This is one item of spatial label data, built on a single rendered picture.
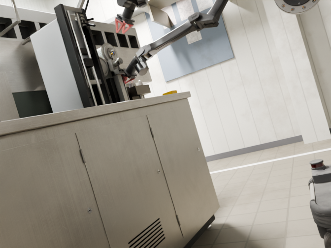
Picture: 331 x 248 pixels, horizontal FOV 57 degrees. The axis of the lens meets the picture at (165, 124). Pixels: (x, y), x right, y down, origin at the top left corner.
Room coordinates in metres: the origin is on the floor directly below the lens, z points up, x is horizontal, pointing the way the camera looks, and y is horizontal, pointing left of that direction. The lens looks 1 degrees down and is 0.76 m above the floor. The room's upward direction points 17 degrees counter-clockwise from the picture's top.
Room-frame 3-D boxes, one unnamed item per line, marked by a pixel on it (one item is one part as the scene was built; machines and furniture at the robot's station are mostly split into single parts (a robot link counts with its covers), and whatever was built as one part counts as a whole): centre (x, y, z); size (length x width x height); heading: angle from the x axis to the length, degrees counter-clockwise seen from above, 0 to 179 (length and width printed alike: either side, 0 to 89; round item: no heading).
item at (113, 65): (1.85, 0.19, 1.05); 0.06 x 0.05 x 0.31; 58
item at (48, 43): (1.70, 0.51, 1.17); 0.34 x 0.05 x 0.54; 58
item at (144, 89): (2.14, 0.24, 1.00); 0.40 x 0.16 x 0.06; 58
